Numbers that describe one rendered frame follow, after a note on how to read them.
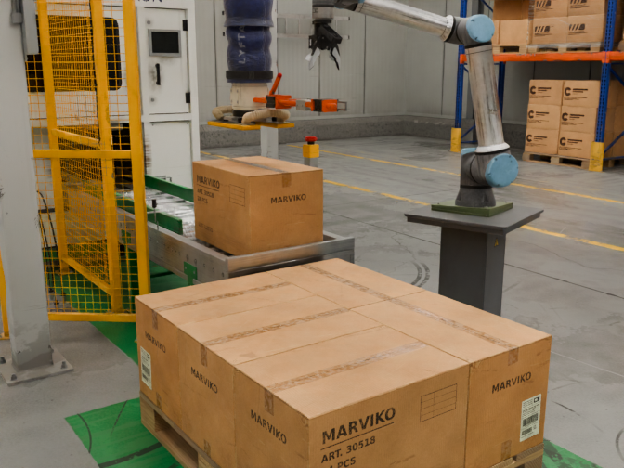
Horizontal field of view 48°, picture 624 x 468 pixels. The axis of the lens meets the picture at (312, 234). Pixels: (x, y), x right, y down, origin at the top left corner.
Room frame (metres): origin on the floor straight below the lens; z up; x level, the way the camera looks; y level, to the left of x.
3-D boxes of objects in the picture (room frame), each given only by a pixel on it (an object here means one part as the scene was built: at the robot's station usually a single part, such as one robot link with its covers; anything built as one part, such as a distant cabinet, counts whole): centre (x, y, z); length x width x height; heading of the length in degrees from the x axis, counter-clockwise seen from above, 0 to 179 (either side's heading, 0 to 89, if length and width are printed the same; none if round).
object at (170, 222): (4.24, 1.18, 0.60); 1.60 x 0.10 x 0.09; 35
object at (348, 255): (3.14, 0.08, 0.48); 0.70 x 0.03 x 0.15; 125
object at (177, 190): (4.55, 0.74, 0.60); 1.60 x 0.10 x 0.09; 35
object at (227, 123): (3.39, 0.38, 1.16); 0.34 x 0.10 x 0.05; 36
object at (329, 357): (2.42, -0.05, 0.34); 1.20 x 1.00 x 0.40; 35
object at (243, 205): (3.44, 0.28, 0.75); 0.60 x 0.40 x 0.40; 34
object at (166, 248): (3.92, 1.02, 0.50); 2.31 x 0.05 x 0.19; 35
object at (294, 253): (3.14, 0.08, 0.58); 0.70 x 0.03 x 0.06; 125
